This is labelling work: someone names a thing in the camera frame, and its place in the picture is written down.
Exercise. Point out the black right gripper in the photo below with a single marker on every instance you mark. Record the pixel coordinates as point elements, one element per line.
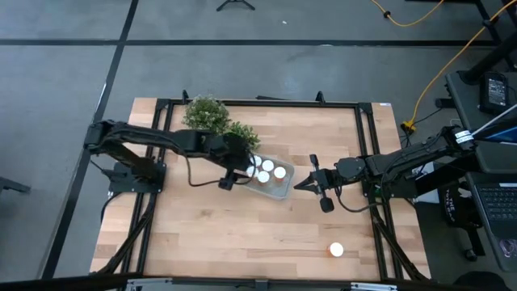
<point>326,180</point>

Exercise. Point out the orange pill bottle white cap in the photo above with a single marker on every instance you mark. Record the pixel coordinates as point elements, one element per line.
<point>257,161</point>
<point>336,249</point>
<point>252,172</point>
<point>263,176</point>
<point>267,165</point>
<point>279,172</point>

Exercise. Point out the dark grey side desk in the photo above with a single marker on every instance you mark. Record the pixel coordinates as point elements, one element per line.
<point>464,105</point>

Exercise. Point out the green artificial leafy plant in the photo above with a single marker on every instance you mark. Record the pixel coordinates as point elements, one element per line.
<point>206,115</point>

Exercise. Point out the black stand pole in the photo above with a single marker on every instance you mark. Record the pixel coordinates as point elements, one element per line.
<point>490,60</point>

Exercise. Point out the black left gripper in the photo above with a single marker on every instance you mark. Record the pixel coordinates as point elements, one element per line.
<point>236,151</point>

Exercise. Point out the silver aluminium extrusion post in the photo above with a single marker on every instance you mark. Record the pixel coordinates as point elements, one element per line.
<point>149,284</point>
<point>373,287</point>

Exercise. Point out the black bag white lettering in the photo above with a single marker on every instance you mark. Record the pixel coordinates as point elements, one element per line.
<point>450,206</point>

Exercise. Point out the black power supply brick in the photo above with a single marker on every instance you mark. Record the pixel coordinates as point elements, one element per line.
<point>494,92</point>

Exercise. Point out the tablet with blue screen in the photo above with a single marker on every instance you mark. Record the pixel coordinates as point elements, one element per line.
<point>501,129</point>

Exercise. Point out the black metal table frame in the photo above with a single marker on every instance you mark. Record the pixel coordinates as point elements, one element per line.
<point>282,104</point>

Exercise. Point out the black castor chair base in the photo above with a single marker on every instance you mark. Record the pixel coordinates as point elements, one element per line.
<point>474,242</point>

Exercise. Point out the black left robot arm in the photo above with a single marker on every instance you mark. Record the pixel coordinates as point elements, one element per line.
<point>141,135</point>

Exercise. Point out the black stand leg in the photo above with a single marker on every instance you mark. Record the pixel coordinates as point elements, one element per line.
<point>14,186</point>

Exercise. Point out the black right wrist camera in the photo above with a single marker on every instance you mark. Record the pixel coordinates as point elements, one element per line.
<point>326,204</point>

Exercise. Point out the dark grey laptop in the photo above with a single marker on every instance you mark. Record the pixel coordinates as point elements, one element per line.
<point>497,210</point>

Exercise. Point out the translucent grey plastic basket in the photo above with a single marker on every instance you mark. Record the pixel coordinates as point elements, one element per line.
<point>278,190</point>

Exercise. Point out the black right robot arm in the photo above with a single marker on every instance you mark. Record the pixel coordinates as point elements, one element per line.
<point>404,159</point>

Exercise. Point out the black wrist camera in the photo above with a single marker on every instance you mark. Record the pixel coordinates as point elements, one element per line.
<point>227,182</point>
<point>326,204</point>

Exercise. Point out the black tripod legs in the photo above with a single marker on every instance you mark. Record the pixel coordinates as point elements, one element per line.
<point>236,4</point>

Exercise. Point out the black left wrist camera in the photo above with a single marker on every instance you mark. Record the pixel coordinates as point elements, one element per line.
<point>227,182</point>

